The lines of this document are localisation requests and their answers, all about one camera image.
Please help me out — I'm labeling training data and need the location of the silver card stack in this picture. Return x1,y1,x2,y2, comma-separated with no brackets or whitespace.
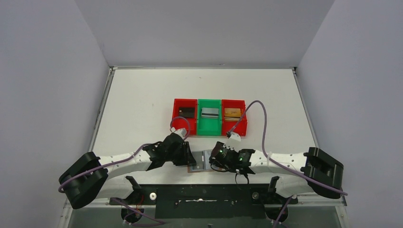
201,107,220,119

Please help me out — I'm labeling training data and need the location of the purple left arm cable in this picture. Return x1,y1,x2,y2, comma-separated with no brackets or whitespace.
58,116,192,226

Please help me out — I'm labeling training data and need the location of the green plastic bin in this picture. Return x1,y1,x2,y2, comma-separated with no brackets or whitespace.
196,99,222,136

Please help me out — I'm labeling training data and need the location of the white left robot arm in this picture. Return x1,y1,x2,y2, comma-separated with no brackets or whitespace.
58,128,196,209

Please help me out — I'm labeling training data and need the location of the black card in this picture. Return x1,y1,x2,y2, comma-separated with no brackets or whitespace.
178,107,195,118

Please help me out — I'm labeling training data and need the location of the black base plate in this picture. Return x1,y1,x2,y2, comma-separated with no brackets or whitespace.
119,184,289,222

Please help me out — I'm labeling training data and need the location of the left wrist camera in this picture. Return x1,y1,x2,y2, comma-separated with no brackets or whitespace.
170,127,187,139

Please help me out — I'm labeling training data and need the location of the red bin with black card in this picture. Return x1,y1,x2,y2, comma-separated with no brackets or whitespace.
172,99,198,136

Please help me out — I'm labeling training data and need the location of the red bin with gold cards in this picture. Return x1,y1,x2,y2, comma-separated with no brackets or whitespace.
221,99,248,137

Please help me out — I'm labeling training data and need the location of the aluminium frame rail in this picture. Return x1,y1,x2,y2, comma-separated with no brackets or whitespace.
288,192,347,207

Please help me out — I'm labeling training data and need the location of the gold card stack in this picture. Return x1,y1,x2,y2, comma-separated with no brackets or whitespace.
224,108,242,122

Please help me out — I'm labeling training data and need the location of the silver card with stripe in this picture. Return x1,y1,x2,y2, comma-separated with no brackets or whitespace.
190,151,206,172

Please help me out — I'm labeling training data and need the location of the tan leather card holder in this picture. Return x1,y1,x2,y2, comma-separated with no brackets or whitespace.
187,150,213,173

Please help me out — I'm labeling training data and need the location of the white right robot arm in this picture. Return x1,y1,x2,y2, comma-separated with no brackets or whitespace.
209,142,347,199

